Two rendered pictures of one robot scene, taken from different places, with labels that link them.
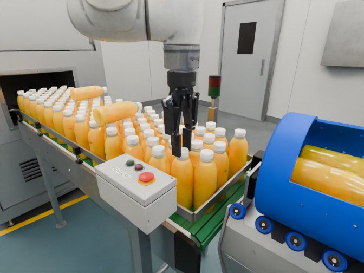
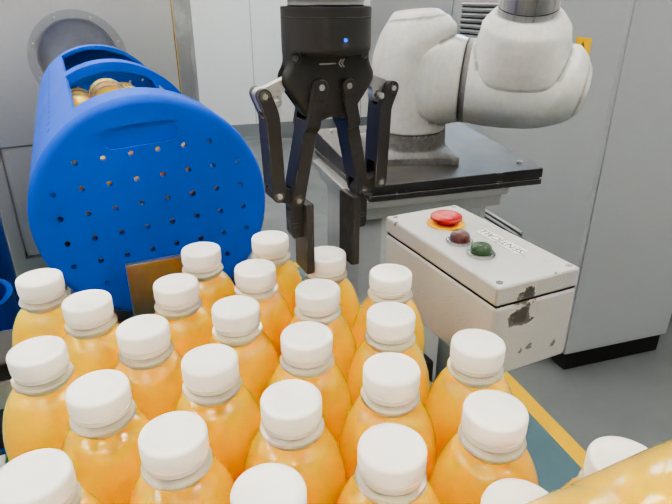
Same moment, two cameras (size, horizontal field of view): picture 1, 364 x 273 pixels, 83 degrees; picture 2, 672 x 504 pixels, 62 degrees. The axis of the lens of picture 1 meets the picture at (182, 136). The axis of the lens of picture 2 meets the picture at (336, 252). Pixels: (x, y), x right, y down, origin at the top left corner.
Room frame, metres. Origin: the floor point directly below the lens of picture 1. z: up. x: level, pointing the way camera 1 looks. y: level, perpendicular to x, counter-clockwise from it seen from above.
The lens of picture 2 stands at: (1.00, 0.22, 1.33)
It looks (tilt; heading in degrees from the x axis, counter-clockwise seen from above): 24 degrees down; 205
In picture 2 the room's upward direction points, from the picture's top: straight up
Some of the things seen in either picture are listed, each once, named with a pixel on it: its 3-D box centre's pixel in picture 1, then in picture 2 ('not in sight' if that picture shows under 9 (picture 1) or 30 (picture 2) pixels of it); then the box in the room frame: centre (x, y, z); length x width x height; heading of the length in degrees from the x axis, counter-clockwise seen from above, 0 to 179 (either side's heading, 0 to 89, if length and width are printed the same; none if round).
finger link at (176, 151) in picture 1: (176, 144); (349, 227); (0.53, 0.02, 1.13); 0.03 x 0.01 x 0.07; 50
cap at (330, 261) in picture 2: (182, 152); (326, 261); (0.55, 0.00, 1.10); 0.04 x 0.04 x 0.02
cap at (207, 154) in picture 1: (206, 154); (270, 244); (0.53, -0.07, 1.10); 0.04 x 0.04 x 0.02
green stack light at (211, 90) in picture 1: (214, 90); not in sight; (1.05, -0.16, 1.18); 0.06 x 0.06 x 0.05
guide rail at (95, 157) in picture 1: (64, 139); not in sight; (0.94, 0.58, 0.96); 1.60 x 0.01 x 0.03; 50
